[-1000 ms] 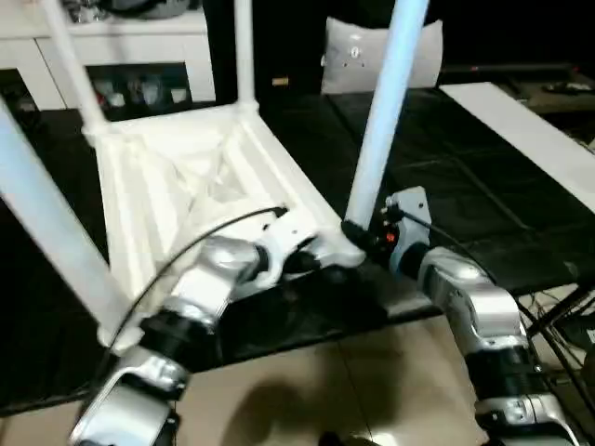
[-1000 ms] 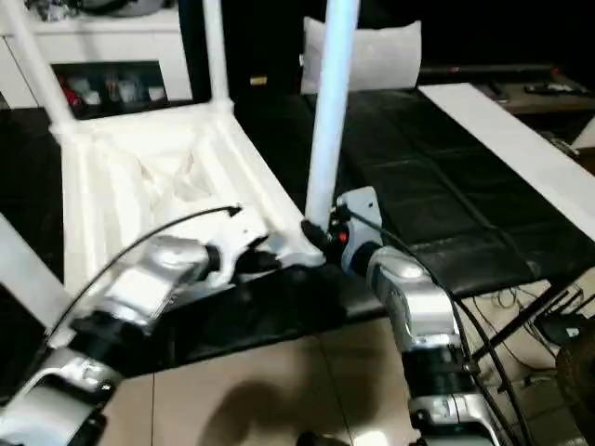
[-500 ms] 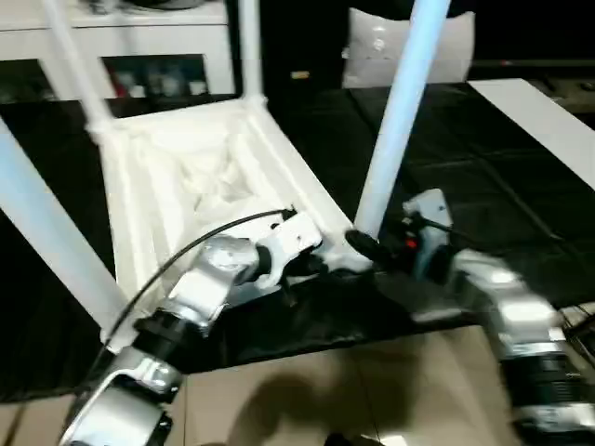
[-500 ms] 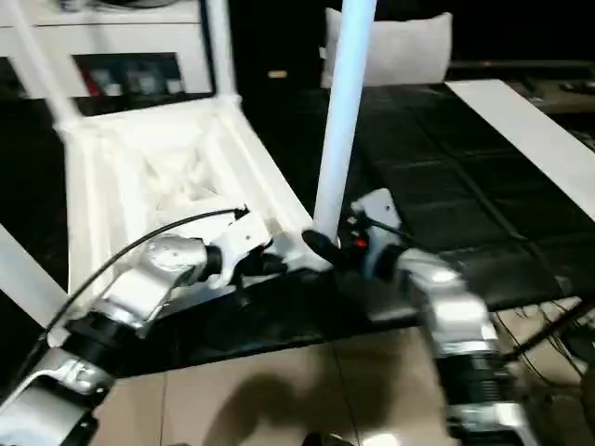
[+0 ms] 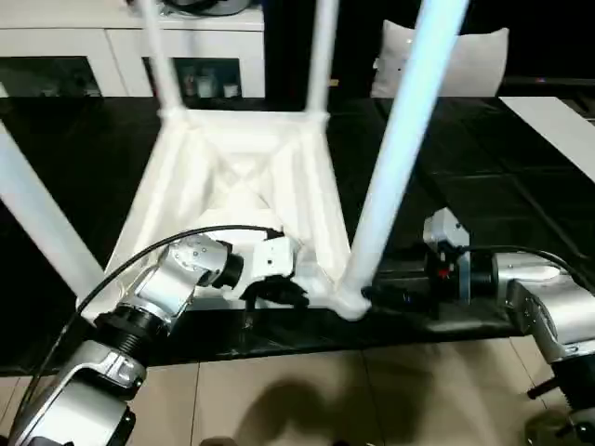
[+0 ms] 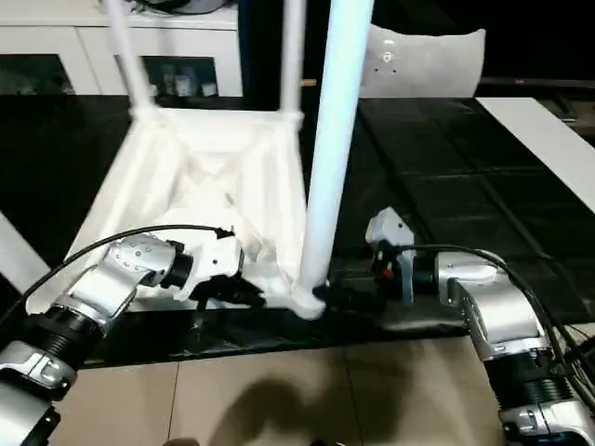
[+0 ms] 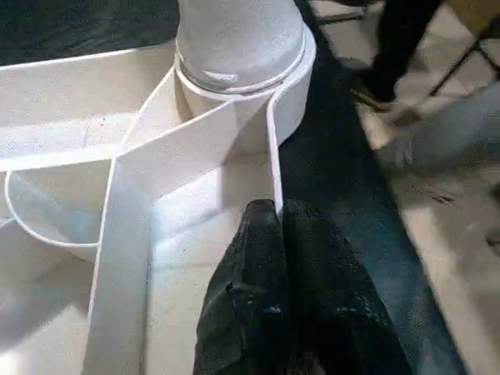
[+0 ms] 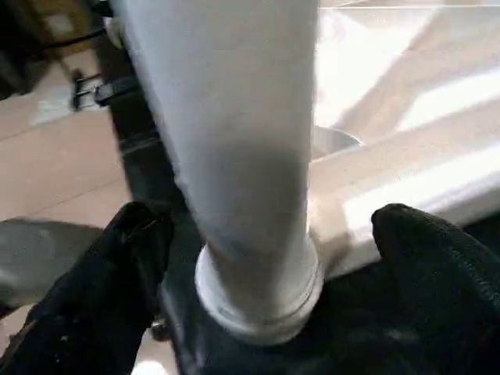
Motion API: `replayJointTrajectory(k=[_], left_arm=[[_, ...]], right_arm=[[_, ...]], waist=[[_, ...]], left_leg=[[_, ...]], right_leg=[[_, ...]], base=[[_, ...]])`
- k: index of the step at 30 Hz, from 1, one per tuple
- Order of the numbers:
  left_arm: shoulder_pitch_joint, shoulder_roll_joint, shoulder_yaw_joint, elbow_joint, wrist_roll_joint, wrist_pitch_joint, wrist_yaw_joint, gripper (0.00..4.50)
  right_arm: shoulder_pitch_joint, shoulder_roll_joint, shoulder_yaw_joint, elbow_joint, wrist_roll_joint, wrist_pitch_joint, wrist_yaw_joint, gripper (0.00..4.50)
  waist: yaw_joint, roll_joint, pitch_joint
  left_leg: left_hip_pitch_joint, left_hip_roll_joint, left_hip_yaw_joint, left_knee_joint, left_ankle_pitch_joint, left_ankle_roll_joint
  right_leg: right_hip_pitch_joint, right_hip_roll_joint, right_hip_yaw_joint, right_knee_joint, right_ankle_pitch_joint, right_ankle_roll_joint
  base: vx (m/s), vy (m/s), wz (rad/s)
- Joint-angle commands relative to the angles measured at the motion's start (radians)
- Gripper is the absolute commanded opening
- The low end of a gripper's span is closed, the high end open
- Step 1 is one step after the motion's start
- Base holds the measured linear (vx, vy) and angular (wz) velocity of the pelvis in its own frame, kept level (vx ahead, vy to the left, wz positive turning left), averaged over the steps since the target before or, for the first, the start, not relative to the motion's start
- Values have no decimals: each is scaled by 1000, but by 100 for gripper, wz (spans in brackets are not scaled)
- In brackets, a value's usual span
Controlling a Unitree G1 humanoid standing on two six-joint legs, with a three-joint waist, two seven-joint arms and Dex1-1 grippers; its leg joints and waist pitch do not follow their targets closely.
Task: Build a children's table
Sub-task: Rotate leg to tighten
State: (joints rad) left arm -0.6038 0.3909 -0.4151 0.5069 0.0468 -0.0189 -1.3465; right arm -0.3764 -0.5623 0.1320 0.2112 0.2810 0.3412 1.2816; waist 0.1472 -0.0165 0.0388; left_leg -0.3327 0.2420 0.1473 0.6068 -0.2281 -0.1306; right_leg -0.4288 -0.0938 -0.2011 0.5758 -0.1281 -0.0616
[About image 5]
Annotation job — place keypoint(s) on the white plastic table top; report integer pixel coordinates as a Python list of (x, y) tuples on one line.
[(186, 186)]

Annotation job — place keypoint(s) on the white flat board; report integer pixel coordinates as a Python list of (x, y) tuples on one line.
[(558, 130)]

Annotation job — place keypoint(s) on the black cabinet with gold label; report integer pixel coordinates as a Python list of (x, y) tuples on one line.
[(358, 46)]

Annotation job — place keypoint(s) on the black mat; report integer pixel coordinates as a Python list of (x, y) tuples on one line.
[(488, 186)]

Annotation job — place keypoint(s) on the grey pillow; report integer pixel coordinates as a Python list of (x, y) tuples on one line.
[(474, 65)]

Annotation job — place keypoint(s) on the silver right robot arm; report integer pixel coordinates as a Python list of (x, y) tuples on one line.
[(548, 306)]

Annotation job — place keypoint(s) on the black metal bar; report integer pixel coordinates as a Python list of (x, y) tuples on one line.
[(541, 389)]

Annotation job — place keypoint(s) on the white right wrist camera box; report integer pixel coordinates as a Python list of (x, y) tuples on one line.
[(446, 232)]

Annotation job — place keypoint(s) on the white sideboard with glass doors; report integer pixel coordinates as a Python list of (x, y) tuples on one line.
[(70, 42)]

